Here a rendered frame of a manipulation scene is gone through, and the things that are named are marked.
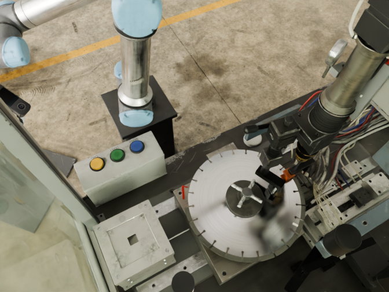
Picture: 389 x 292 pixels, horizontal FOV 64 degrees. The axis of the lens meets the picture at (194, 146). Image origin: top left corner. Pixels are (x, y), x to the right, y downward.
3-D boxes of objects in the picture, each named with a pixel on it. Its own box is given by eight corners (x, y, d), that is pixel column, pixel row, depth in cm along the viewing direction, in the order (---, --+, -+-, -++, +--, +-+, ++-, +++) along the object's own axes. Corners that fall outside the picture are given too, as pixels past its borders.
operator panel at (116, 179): (95, 207, 111) (83, 191, 98) (85, 182, 116) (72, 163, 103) (167, 173, 118) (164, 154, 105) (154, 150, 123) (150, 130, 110)
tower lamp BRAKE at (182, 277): (178, 301, 62) (178, 300, 60) (168, 280, 64) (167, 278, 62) (198, 289, 63) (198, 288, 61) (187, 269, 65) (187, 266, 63)
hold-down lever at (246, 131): (254, 152, 72) (257, 146, 69) (240, 132, 74) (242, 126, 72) (282, 138, 74) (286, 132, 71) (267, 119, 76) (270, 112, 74)
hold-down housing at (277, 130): (262, 173, 83) (282, 132, 65) (255, 158, 85) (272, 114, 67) (281, 166, 84) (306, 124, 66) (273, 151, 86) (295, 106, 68)
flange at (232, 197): (243, 225, 88) (245, 222, 86) (217, 196, 92) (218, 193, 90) (271, 201, 92) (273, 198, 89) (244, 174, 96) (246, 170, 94)
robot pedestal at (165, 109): (113, 165, 202) (77, 88, 138) (169, 140, 212) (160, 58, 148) (138, 218, 185) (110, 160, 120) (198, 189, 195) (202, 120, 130)
